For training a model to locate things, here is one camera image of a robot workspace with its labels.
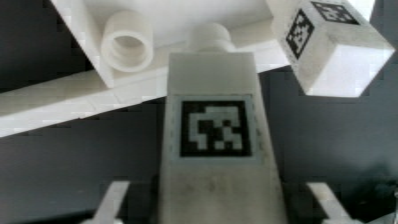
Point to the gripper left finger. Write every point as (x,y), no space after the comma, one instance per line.
(126,204)

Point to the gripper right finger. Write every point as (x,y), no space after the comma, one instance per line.
(313,205)

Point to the white square tabletop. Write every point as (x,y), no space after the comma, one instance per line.
(130,33)

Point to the white table leg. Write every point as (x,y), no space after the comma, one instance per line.
(334,47)
(218,179)

